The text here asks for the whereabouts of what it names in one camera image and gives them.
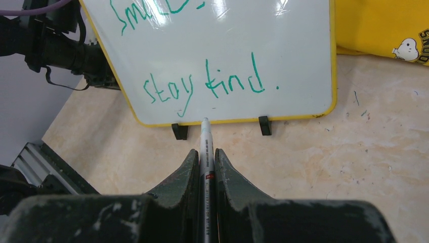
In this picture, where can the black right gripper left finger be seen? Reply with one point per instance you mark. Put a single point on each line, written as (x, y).
(166, 213)

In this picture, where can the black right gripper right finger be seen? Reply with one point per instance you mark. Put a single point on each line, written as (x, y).
(247, 214)

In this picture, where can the white marker pen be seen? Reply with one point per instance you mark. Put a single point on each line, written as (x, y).
(207, 212)

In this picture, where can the yellow-framed whiteboard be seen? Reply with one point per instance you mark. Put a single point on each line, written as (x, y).
(178, 62)

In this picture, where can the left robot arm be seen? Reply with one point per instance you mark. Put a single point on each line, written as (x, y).
(52, 34)

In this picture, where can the folded yellow cloth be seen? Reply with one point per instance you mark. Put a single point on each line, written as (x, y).
(393, 29)

